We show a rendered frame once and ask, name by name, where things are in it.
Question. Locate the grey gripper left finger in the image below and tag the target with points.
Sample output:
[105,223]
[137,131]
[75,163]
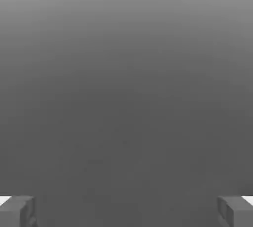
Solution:
[13,212]

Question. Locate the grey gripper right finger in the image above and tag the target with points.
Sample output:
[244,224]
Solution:
[238,212]

